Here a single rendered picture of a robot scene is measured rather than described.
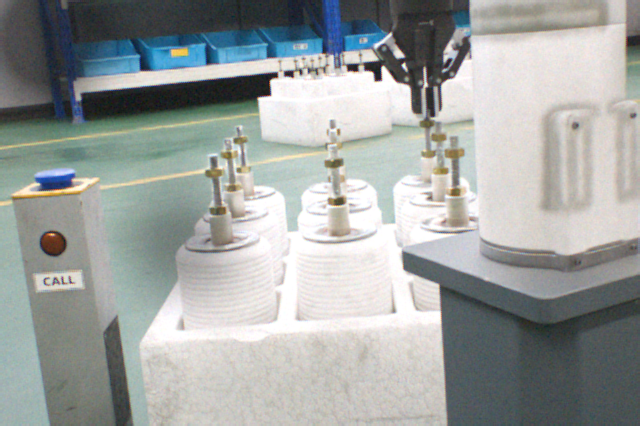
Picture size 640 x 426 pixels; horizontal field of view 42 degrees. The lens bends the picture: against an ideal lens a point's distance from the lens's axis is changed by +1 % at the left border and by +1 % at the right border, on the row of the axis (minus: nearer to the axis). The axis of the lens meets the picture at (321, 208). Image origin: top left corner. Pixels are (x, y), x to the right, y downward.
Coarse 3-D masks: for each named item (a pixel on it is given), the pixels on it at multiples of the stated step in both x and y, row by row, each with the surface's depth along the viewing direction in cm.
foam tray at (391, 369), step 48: (288, 240) 113; (288, 288) 91; (192, 336) 79; (240, 336) 78; (288, 336) 78; (336, 336) 78; (384, 336) 78; (432, 336) 78; (192, 384) 79; (240, 384) 79; (288, 384) 79; (336, 384) 79; (384, 384) 79; (432, 384) 79
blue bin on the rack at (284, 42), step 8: (256, 32) 584; (264, 32) 574; (272, 32) 610; (280, 32) 613; (288, 32) 616; (296, 32) 608; (304, 32) 598; (312, 32) 588; (264, 40) 576; (272, 40) 610; (280, 40) 613; (288, 40) 616; (296, 40) 610; (304, 40) 569; (312, 40) 572; (320, 40) 576; (272, 48) 568; (280, 48) 563; (288, 48) 566; (296, 48) 569; (304, 48) 572; (312, 48) 575; (320, 48) 578; (272, 56) 571; (280, 56) 565; (288, 56) 568; (296, 56) 571
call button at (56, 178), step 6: (36, 174) 86; (42, 174) 86; (48, 174) 85; (54, 174) 85; (60, 174) 85; (66, 174) 86; (72, 174) 86; (36, 180) 86; (42, 180) 85; (48, 180) 85; (54, 180) 85; (60, 180) 85; (66, 180) 86; (42, 186) 86; (48, 186) 86; (54, 186) 86; (60, 186) 86
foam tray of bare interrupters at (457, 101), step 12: (384, 84) 369; (396, 84) 362; (444, 84) 352; (456, 84) 355; (468, 84) 359; (396, 96) 363; (408, 96) 356; (444, 96) 353; (456, 96) 356; (468, 96) 360; (396, 108) 365; (408, 108) 357; (444, 108) 354; (456, 108) 357; (468, 108) 361; (396, 120) 366; (408, 120) 359; (420, 120) 351; (444, 120) 355; (456, 120) 358
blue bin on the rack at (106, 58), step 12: (84, 48) 550; (96, 48) 553; (108, 48) 557; (120, 48) 553; (132, 48) 530; (84, 60) 504; (96, 60) 507; (108, 60) 510; (120, 60) 515; (132, 60) 518; (84, 72) 506; (96, 72) 509; (108, 72) 513; (120, 72) 517; (132, 72) 520
